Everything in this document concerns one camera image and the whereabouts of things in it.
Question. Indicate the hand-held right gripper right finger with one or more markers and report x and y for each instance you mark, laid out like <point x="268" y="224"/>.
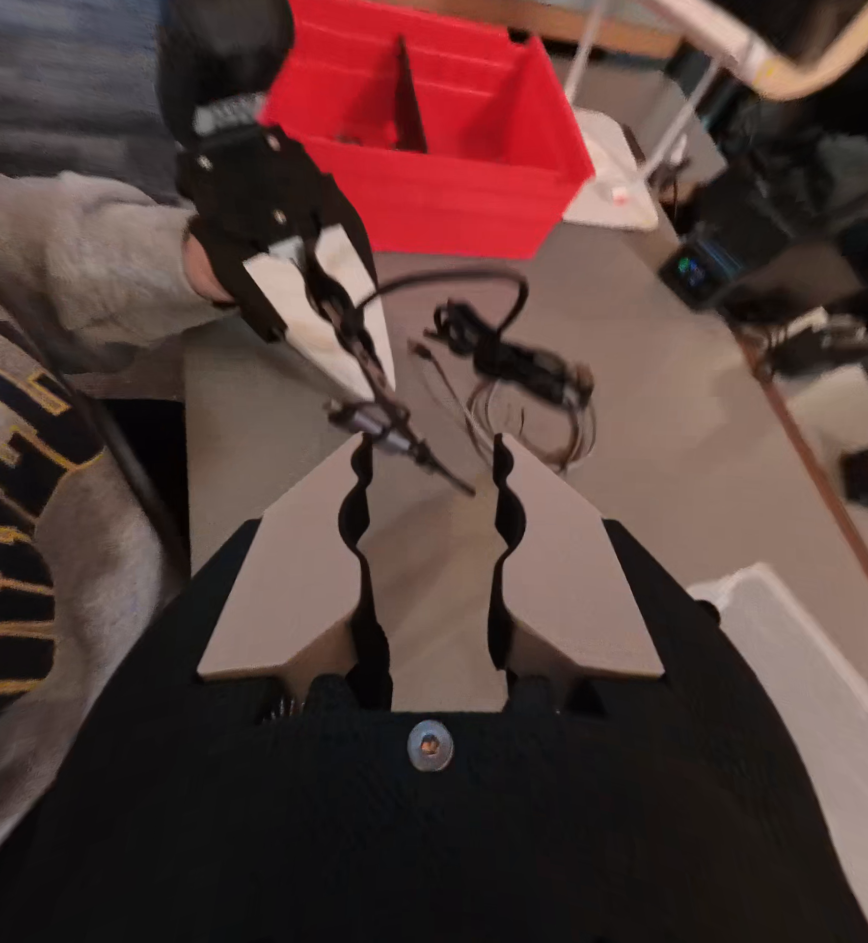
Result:
<point x="574" y="589"/>

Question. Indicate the red plastic bin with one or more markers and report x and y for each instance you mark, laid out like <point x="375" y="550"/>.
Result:
<point x="448" y="199"/>

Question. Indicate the person's left hand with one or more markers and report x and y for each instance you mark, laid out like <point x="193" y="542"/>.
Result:
<point x="203" y="265"/>

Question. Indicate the person's left forearm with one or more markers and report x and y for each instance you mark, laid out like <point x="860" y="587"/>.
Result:
<point x="95" y="251"/>

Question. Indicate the person's grey printed sweatshirt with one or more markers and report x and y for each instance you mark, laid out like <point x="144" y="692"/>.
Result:
<point x="29" y="515"/>

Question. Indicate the clear plastic bin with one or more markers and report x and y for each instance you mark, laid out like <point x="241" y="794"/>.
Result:
<point x="809" y="700"/>

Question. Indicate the black label printer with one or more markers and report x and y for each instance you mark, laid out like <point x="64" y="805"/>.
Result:
<point x="737" y="242"/>

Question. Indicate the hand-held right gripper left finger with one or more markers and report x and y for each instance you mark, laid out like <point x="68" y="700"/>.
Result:
<point x="287" y="589"/>

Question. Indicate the curved wooden frame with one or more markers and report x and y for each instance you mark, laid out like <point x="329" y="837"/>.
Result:
<point x="832" y="66"/>

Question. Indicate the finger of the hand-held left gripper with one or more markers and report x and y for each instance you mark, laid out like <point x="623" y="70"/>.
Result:
<point x="357" y="278"/>
<point x="287" y="302"/>

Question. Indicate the white lamp base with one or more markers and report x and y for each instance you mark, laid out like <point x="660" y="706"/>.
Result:
<point x="611" y="169"/>

